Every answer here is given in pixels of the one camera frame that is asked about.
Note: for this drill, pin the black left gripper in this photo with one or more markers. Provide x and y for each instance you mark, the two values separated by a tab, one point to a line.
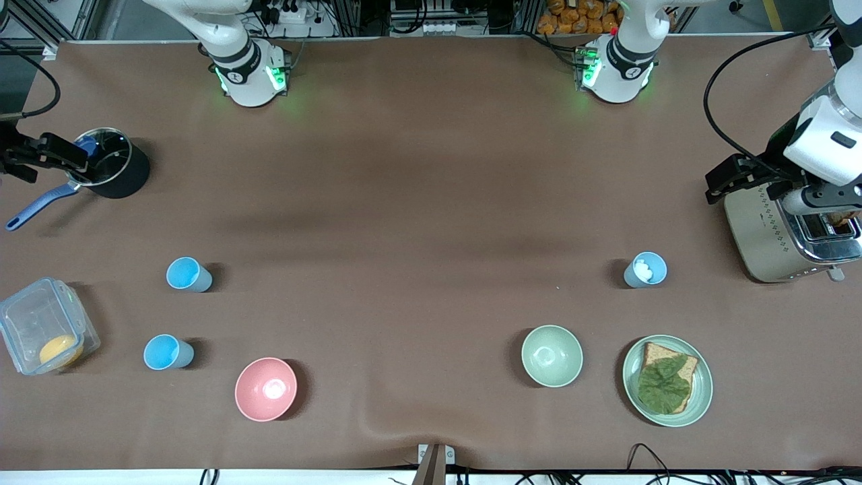
770	171

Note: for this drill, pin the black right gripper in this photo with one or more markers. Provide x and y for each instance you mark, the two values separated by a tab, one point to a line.
15	155

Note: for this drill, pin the blue cup holding white tissue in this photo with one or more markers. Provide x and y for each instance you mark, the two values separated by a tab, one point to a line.
629	276

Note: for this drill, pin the light blue plastic cup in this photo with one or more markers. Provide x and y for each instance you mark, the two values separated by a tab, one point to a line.
192	277
165	352

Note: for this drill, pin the glass pot lid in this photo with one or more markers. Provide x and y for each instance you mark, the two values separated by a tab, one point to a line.
108	158

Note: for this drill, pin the beige and chrome toaster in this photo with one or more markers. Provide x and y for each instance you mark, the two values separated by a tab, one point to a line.
761	236

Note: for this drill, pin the brown toast slice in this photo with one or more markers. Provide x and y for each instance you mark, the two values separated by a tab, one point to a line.
843	217

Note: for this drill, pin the crumpled white tissue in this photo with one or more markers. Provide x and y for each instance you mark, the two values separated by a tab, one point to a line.
644	269

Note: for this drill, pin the clear plastic food container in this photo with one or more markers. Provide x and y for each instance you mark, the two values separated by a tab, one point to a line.
27	316

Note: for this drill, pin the yellow orange fruit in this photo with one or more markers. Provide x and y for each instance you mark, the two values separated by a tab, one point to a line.
57	349

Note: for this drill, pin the brown bread slice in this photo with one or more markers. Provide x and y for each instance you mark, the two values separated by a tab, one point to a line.
656	353

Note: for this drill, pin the orange snack bags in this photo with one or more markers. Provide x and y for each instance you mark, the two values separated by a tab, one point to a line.
579	17

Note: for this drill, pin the green lettuce leaf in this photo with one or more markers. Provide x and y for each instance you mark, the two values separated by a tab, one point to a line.
663	387

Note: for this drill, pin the pale green plate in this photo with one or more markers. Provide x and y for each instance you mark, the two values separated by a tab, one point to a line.
702	397

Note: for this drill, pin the pale green bowl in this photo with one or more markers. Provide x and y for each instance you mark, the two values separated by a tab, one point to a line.
552	357

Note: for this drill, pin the white power strip with plugs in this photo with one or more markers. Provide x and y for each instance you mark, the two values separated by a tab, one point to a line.
286	13

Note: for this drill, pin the pink bowl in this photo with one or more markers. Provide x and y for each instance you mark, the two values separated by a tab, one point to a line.
256	397

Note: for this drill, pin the small white power strip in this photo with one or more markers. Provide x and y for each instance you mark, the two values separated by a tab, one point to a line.
439	28

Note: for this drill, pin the brown table mat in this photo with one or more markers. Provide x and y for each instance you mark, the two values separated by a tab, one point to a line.
404	168

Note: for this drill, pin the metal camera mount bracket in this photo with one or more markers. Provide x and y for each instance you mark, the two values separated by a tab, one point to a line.
434	465

